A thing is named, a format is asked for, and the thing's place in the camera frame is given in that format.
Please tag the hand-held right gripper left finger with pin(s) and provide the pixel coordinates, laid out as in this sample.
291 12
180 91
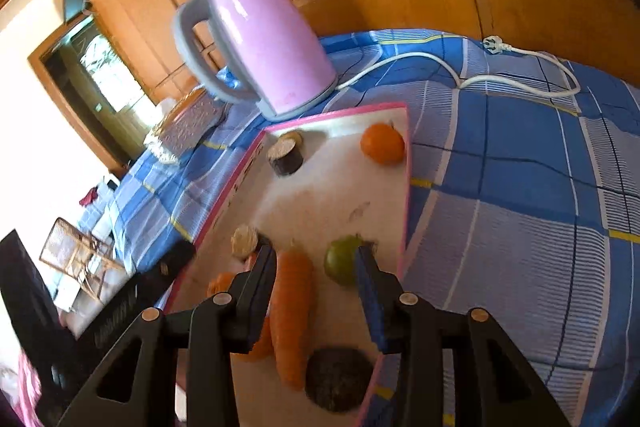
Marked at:
267 287

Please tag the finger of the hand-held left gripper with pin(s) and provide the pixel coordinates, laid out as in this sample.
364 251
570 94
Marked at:
177 257

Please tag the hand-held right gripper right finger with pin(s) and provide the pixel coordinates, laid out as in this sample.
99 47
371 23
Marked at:
375 307

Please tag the orange carrot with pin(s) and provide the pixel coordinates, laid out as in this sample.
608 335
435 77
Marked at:
292 307

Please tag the green lime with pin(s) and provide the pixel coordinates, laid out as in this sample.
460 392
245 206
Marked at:
340 259

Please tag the dark brown avocado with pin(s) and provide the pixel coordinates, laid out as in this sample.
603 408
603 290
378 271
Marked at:
337 379

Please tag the pink white box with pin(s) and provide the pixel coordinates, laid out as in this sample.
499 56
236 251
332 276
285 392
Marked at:
320 202

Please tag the wicker chair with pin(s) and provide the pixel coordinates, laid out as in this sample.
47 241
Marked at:
65 247

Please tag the pink cloth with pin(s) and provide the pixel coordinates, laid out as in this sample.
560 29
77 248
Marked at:
27 387

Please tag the small red cloth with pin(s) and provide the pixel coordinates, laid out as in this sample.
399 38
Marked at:
90 197

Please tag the silver patterned box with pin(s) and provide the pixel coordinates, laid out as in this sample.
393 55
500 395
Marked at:
187 127

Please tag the wooden framed glass door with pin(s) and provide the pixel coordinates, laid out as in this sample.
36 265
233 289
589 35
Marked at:
100 72

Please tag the blue plaid bed sheet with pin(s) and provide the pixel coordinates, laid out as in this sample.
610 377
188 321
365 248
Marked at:
500 147

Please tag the pink electric kettle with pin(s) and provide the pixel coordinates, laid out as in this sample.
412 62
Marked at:
265 42

